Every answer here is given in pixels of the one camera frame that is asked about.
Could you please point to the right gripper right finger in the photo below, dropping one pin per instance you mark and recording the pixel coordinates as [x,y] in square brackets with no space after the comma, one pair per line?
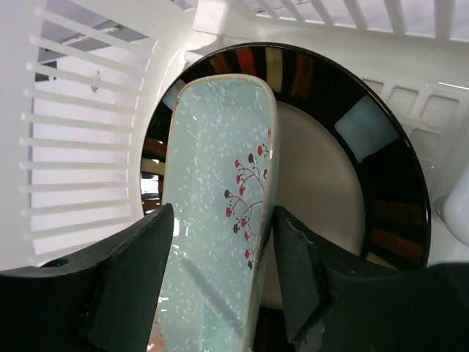
[335,301]

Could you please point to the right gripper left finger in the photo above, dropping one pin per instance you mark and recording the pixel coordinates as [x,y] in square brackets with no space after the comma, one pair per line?
[100,298]

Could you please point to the round black-rimmed plate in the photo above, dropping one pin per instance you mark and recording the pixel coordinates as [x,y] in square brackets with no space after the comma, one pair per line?
[346,168]

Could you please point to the light teal rectangular divided plate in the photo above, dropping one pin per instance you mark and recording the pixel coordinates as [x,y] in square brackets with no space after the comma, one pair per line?
[220,178]

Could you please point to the white plastic dish bin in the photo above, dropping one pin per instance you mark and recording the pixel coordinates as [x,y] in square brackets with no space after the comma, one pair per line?
[80,81]

